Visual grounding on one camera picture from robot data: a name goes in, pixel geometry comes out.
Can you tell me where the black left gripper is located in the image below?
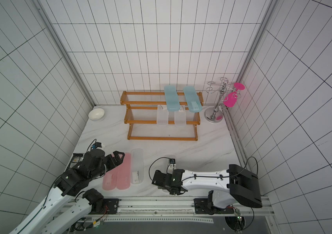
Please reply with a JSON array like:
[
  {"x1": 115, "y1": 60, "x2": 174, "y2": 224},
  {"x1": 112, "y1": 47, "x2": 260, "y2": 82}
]
[{"x1": 89, "y1": 151, "x2": 125, "y2": 180}]

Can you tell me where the pink pencil case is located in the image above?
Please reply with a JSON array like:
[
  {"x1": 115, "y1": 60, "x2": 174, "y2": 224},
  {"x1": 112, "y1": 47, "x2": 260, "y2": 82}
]
[
  {"x1": 102, "y1": 168, "x2": 118, "y2": 191},
  {"x1": 117, "y1": 153, "x2": 131, "y2": 190}
]

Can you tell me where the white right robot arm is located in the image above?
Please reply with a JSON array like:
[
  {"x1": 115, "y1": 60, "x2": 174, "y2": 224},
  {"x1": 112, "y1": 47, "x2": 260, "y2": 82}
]
[{"x1": 152, "y1": 164, "x2": 262, "y2": 209}]

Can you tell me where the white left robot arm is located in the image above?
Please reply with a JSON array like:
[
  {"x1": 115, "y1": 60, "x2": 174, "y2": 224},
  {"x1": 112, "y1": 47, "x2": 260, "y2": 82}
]
[{"x1": 12, "y1": 149, "x2": 126, "y2": 234}]

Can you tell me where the orange wooden two-tier shelf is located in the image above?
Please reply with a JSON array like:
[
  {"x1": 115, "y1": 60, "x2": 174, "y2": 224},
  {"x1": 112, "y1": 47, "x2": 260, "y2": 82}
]
[{"x1": 120, "y1": 91, "x2": 201, "y2": 141}]

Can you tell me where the white ceramic bowl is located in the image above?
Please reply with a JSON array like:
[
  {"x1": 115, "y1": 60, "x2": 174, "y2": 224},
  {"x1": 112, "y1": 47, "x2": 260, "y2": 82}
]
[{"x1": 88, "y1": 108, "x2": 105, "y2": 121}]

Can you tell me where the chrome cup holder stand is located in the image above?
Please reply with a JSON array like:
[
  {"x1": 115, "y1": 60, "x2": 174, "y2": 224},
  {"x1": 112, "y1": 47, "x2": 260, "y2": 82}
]
[{"x1": 204, "y1": 77, "x2": 240, "y2": 123}]

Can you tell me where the small green circuit board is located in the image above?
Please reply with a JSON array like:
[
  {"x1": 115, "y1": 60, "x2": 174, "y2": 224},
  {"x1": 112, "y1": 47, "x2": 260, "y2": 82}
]
[{"x1": 231, "y1": 209, "x2": 245, "y2": 232}]

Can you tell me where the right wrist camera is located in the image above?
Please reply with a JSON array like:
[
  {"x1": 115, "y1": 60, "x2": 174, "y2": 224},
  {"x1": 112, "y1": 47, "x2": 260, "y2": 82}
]
[{"x1": 167, "y1": 158, "x2": 176, "y2": 171}]

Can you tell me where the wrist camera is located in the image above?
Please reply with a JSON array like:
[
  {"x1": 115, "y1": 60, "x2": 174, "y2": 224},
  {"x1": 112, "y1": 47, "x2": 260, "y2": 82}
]
[
  {"x1": 90, "y1": 141, "x2": 105, "y2": 150},
  {"x1": 167, "y1": 158, "x2": 176, "y2": 171}
]

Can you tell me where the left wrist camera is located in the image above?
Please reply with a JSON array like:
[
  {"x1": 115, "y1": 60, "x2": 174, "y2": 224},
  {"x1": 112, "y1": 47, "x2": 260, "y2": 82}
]
[{"x1": 90, "y1": 141, "x2": 105, "y2": 150}]

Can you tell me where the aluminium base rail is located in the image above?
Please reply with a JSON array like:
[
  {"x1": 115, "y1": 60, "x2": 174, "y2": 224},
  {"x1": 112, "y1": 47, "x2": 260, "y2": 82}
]
[{"x1": 57, "y1": 195, "x2": 275, "y2": 218}]

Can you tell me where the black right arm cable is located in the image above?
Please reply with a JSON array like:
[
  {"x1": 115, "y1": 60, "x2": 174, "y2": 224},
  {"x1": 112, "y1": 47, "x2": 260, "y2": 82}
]
[{"x1": 148, "y1": 156, "x2": 259, "y2": 185}]

